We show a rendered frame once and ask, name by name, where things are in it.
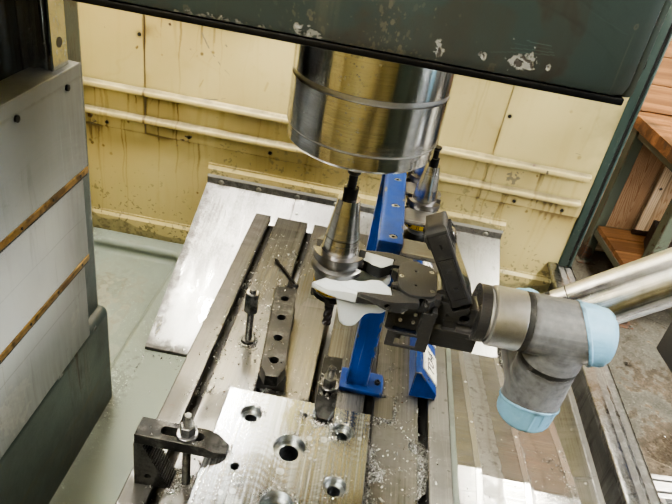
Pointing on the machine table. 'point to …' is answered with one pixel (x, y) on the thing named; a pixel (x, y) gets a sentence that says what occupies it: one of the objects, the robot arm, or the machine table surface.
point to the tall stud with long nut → (250, 314)
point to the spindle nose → (365, 111)
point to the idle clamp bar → (273, 378)
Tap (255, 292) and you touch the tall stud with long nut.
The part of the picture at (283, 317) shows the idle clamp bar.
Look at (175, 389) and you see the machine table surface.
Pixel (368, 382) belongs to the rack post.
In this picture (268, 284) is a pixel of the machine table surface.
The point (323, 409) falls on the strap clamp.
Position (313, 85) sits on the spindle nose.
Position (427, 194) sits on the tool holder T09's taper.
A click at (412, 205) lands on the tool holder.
